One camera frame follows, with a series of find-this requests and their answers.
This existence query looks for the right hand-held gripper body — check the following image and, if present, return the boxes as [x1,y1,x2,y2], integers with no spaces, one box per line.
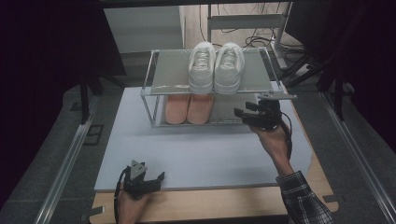
[245,91,299,132]

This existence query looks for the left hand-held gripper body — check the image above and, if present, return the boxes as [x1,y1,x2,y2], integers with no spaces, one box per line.
[122,159,162,201]

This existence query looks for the white sneaker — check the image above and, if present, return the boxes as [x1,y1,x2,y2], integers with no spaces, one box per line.
[213,41,246,95]
[188,41,218,95]

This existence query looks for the pink slipper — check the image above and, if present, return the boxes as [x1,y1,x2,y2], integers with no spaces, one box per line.
[164,93,191,125]
[186,93,215,125]

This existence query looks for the metal mesh shoe rack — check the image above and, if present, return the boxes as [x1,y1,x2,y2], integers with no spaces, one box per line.
[139,48,286,129]

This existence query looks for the person's left hand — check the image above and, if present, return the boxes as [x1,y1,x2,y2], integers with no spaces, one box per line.
[117,189,151,224]

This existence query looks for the person's right hand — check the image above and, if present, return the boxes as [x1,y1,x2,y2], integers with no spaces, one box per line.
[249,124,295,178]

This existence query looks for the white foam board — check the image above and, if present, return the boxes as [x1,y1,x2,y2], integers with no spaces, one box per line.
[93,81,313,192]

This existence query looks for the black floor plate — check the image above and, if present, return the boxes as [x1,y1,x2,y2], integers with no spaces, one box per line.
[83,124,105,147]

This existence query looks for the black tripod legs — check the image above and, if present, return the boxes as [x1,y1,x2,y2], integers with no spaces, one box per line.
[281,52,347,121]

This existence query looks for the white metal stand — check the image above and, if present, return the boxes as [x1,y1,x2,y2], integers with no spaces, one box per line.
[205,2,294,70]

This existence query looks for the black stand legs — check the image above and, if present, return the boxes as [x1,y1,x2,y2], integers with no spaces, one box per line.
[78,74,127,125]

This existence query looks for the grey cabinet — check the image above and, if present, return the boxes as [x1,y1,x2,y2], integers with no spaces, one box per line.
[103,6,185,54]

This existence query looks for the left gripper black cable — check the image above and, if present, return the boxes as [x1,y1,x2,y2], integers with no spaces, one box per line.
[112,167,131,224]

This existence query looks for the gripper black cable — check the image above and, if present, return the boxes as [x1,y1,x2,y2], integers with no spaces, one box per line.
[277,111,294,161]
[112,167,131,224]

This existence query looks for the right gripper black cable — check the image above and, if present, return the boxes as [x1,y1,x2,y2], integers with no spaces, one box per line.
[277,111,294,161]

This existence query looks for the aluminium floor rail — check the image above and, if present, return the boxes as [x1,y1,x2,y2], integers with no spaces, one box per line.
[34,105,98,224]
[320,91,396,224]

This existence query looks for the bundle of black floor cables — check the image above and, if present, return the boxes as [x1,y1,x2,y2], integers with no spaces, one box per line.
[199,3,307,63]

